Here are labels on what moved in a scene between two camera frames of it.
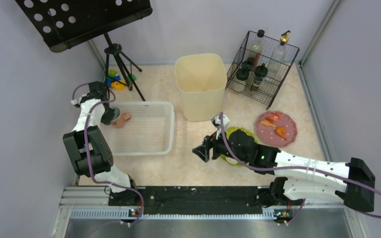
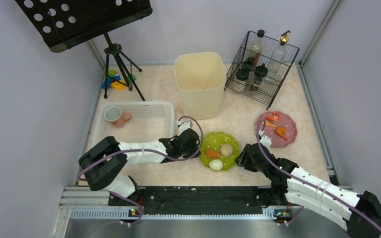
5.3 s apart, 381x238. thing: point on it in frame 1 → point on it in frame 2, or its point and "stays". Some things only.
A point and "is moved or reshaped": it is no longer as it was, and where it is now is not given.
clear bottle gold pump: [277, 59] stays
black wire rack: [261, 68] stays
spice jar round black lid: [261, 71] stays
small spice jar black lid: [257, 79] stays
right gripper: [213, 148] → [247, 155]
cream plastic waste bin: [201, 78] stays
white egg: [231, 160] → [216, 164]
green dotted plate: [231, 130] is moved or reshaped
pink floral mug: [118, 118] stays
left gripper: [110, 116] → [190, 140]
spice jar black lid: [242, 74] stays
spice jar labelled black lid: [247, 65] stays
